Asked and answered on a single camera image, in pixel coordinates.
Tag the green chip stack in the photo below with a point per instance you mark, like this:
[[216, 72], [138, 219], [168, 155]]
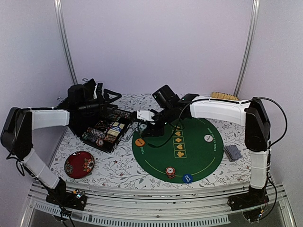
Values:
[[142, 127]]

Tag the red five chip stack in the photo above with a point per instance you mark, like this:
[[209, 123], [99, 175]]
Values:
[[99, 142]]

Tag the grey playing card deck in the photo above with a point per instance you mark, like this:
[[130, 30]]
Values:
[[232, 152]]

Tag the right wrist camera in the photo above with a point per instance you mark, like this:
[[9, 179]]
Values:
[[145, 115]]

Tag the left metal frame post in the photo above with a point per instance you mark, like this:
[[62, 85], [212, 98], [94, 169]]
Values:
[[64, 40]]

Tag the orange big blind button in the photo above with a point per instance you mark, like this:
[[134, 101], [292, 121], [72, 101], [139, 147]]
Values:
[[139, 142]]

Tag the metal frame post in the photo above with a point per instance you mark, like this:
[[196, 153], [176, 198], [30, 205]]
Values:
[[64, 40], [248, 46]]

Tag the green round poker mat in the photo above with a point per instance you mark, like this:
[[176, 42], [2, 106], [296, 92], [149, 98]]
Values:
[[183, 149]]

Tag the woven bamboo tray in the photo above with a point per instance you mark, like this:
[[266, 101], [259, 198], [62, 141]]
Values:
[[223, 96]]

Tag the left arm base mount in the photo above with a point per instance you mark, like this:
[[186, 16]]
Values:
[[75, 200]]

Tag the right metal frame post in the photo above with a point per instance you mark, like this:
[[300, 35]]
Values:
[[248, 46]]

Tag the white dealer button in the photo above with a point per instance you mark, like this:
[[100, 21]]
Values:
[[208, 138]]

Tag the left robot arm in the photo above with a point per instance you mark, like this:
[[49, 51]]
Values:
[[16, 138]]

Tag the yellow playing card box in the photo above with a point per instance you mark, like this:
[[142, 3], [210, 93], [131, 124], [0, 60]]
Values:
[[115, 129]]

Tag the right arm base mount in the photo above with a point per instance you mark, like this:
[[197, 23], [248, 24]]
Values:
[[249, 200]]

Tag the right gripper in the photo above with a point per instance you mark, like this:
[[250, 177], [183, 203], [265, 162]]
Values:
[[154, 132]]

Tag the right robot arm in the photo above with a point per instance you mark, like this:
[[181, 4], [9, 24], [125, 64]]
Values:
[[250, 114]]

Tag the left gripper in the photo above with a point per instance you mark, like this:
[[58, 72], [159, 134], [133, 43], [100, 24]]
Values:
[[103, 104]]

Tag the blue small blind button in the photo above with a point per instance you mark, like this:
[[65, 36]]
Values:
[[187, 178]]

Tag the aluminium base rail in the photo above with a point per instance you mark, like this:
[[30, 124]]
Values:
[[193, 207]]

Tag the red floral plate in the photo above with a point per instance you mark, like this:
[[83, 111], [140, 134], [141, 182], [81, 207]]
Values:
[[79, 164]]

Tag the black poker chip case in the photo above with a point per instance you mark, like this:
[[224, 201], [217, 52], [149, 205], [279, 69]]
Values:
[[104, 127]]

